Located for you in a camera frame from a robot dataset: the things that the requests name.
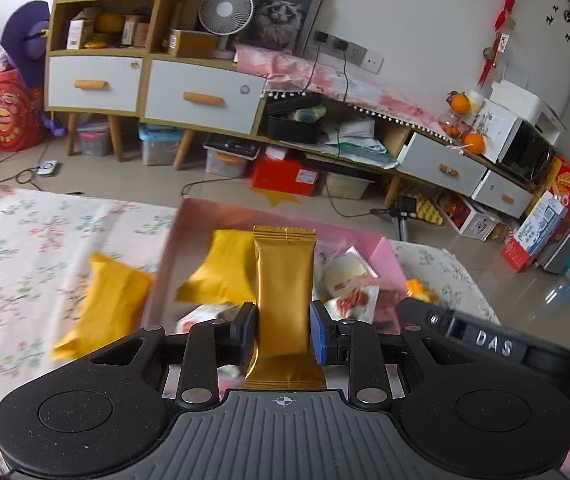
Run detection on white foam box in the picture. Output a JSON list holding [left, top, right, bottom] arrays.
[[489, 79, 566, 131]]

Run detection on yellow gold snack packet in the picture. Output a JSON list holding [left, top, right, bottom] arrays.
[[50, 252, 155, 364]]

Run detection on white pink snack packet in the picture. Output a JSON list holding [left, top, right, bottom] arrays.
[[175, 302, 246, 337]]

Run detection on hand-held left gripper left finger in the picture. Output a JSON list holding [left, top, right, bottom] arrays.
[[85, 303, 259, 411]]

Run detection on black floor cable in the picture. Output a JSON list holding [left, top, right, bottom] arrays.
[[0, 144, 86, 196]]

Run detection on red yellow carton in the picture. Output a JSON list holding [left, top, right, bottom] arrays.
[[529, 154, 570, 221]]

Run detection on pink cloth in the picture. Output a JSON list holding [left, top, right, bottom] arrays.
[[235, 43, 462, 147]]

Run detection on green blue fuzzy item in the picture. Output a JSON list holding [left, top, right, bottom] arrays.
[[287, 104, 327, 124]]

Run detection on orange snack packet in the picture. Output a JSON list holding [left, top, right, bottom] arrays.
[[404, 277, 438, 304]]

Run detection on clear storage box orange contents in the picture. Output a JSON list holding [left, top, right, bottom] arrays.
[[204, 144, 251, 179]]

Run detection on white drawer wooden handle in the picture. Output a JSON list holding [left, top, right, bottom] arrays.
[[472, 172, 534, 219], [398, 132, 488, 196], [47, 55, 144, 114], [144, 59, 268, 136]]

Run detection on pink cardboard box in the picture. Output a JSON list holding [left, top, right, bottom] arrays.
[[135, 196, 410, 392]]

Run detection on red printed bag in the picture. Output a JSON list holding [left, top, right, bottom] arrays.
[[0, 67, 46, 152]]

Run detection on yellow paper star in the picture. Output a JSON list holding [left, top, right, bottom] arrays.
[[257, 187, 304, 207]]

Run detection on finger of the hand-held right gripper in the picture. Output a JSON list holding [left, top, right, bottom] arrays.
[[398, 299, 456, 334]]

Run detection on red hanging wall decoration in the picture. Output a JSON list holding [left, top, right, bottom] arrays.
[[477, 0, 528, 89]]

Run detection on pile of papers and envelopes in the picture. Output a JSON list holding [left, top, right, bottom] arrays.
[[322, 118, 398, 169]]

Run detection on framed cat picture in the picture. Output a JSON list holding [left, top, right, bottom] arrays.
[[242, 0, 330, 56]]

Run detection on red box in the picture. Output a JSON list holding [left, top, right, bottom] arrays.
[[250, 154, 321, 196]]

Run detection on wooden cabinet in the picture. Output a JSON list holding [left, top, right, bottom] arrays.
[[45, 0, 536, 221]]

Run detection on clear bag of oranges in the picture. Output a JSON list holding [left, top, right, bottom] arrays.
[[438, 112, 468, 140]]

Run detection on white desk fan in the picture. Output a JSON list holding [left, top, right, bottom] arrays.
[[198, 0, 255, 60]]

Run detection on white pale green snack packet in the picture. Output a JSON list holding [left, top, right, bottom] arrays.
[[315, 246, 378, 301]]

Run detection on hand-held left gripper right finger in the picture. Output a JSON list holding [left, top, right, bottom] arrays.
[[310, 301, 471, 410]]

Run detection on black tray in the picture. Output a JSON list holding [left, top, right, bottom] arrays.
[[263, 97, 326, 145]]

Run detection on clear beige storage box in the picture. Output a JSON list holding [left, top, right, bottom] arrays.
[[324, 172, 376, 200]]

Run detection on gold snack bar packet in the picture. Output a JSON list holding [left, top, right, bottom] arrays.
[[243, 225, 328, 391]]

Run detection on black white microwave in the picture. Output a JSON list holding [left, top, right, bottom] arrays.
[[472, 102, 556, 184]]

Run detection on blue lid storage box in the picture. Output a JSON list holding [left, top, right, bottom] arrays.
[[138, 123, 186, 166]]

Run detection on yellow egg tray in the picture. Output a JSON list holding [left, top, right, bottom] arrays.
[[414, 197, 446, 225]]

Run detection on white fruit box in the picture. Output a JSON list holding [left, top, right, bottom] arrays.
[[437, 189, 504, 241]]

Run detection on yellow round tin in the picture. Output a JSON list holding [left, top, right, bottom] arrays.
[[95, 12, 126, 36]]

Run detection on small white carton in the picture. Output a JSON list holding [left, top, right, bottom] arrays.
[[67, 18, 86, 50]]

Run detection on brown cardboard box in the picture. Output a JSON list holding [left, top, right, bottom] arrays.
[[168, 28, 218, 59]]

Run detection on blue white carton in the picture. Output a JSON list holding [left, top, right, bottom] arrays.
[[500, 189, 570, 274]]

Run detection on white red printed snack packet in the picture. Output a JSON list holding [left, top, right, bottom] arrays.
[[325, 282, 382, 324]]

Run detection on orange fruit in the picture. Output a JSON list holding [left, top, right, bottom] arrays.
[[463, 132, 487, 156], [447, 90, 471, 115]]

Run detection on purple plush toy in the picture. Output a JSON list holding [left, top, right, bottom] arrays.
[[0, 0, 52, 89]]

